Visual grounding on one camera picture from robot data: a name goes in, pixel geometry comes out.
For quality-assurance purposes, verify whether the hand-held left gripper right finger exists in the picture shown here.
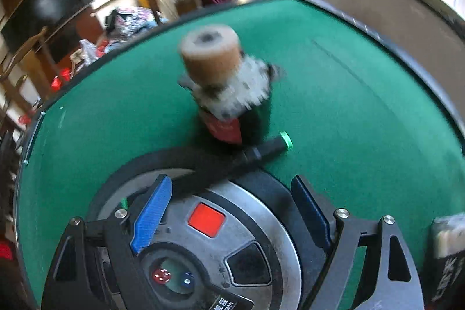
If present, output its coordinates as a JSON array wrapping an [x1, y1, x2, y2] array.
[[291, 175, 425, 310]]

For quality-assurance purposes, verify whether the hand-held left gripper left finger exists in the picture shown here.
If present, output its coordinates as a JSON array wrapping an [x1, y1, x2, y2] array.
[[42, 175, 173, 310]]

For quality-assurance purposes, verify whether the black marker pen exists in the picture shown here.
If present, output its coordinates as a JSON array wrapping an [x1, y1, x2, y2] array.
[[170, 131, 293, 195]]

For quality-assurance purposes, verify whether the red die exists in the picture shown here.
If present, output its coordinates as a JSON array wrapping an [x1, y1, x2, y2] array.
[[153, 268, 171, 285]]

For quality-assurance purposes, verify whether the round dice control panel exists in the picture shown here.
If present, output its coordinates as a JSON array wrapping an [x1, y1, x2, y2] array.
[[87, 146, 303, 310]]

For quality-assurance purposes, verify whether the silver and black foil bag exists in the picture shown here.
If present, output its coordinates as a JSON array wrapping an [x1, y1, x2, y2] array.
[[430, 215, 465, 304]]

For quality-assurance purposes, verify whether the black bottle cork stopper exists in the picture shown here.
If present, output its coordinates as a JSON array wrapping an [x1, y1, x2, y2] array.
[[177, 24, 288, 146]]

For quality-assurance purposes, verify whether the red bag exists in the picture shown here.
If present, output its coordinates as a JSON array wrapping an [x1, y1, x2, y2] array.
[[50, 67, 74, 90]]

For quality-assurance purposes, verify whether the clear plastic bag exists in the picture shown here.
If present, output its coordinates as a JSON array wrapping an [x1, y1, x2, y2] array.
[[72, 39, 99, 66]]

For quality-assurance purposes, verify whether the floral bag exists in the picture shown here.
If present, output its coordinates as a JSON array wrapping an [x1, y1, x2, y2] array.
[[105, 4, 161, 39]]

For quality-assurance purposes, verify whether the flat screen television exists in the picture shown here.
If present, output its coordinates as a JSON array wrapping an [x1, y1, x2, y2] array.
[[0, 0, 94, 53]]

